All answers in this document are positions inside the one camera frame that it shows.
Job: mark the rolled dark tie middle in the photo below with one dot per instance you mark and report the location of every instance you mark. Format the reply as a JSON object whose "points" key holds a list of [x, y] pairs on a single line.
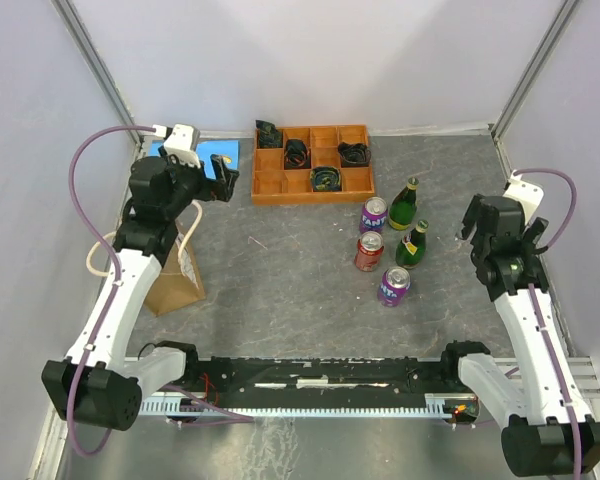
{"points": [[296, 155]]}

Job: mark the blue patterned cloth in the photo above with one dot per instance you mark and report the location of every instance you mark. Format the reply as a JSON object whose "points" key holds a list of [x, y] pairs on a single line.
{"points": [[204, 151]]}

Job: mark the green bottle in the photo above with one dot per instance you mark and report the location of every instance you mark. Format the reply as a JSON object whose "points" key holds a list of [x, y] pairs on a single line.
{"points": [[404, 206], [412, 248]]}

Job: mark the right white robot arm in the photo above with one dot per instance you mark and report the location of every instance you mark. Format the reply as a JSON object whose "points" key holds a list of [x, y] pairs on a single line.
{"points": [[547, 429]]}

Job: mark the rolled dark tie front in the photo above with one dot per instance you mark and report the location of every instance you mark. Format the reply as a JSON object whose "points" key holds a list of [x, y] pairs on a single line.
{"points": [[325, 179]]}

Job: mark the rolled dark tie corner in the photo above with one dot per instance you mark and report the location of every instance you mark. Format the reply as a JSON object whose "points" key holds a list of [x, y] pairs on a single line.
{"points": [[268, 135]]}

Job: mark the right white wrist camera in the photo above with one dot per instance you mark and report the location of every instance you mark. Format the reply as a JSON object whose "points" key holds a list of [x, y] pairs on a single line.
{"points": [[529, 195]]}

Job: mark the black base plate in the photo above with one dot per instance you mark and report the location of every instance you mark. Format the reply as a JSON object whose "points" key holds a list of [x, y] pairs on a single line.
{"points": [[227, 375]]}

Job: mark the rolled dark tie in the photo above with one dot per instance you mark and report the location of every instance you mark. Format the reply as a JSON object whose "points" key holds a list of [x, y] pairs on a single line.
{"points": [[296, 155], [354, 155], [325, 179]]}

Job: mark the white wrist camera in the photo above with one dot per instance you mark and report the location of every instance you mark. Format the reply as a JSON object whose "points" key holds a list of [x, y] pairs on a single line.
{"points": [[529, 195], [179, 144]]}

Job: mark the orange wooden divided tray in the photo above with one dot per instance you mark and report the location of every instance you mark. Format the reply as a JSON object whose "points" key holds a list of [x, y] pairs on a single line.
{"points": [[275, 183]]}

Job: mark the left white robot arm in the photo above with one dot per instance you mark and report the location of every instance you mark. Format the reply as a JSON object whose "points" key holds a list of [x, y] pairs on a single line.
{"points": [[94, 384]]}

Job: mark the rolled dark tie right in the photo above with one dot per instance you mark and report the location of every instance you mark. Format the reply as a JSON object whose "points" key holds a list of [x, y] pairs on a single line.
{"points": [[354, 155]]}

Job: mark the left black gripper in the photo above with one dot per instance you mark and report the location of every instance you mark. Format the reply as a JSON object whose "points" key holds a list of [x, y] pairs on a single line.
{"points": [[224, 177]]}

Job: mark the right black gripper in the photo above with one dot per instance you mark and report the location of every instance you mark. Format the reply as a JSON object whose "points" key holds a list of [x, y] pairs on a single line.
{"points": [[530, 239]]}

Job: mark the blue slotted cable duct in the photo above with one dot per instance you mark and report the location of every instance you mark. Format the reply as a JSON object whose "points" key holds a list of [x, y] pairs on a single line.
{"points": [[347, 403]]}

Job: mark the purple fanta can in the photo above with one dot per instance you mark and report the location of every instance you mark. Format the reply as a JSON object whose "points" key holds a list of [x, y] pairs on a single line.
{"points": [[373, 215], [394, 284]]}

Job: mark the red soda can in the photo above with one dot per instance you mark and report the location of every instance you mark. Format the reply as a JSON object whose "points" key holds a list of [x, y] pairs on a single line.
{"points": [[370, 247]]}

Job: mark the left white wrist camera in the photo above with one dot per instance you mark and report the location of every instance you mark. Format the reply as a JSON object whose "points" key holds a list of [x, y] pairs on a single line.
{"points": [[179, 144]]}

